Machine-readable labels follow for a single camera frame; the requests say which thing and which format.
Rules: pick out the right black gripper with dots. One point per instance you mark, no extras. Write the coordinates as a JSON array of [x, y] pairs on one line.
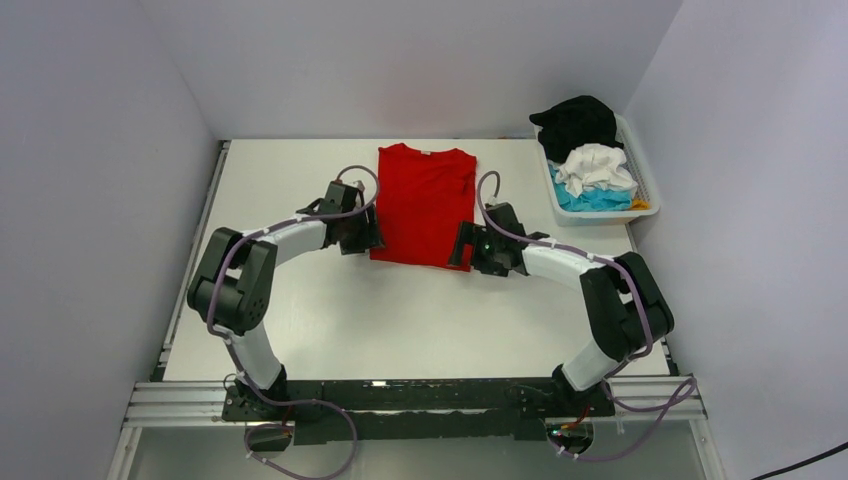
[[469, 233]]

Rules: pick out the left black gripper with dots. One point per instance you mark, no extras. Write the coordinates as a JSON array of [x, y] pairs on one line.
[[370, 238]]

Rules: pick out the red t shirt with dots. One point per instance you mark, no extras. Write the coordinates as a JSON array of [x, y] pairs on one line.
[[423, 198]]

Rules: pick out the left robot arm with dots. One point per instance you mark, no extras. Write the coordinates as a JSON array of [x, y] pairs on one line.
[[232, 284]]

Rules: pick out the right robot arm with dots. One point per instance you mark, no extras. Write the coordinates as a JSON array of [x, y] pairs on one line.
[[626, 311]]

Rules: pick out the turquoise t shirt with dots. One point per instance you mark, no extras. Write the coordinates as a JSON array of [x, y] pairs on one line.
[[597, 200]]

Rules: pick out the white t shirt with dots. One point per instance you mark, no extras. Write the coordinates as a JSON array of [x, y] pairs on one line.
[[596, 167]]

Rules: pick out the black t shirt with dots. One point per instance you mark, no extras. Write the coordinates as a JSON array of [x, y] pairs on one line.
[[573, 123]]

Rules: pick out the white laundry basket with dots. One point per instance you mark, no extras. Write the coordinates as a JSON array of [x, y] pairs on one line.
[[636, 164]]

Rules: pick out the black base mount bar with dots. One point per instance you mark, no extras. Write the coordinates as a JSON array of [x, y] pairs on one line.
[[320, 411]]

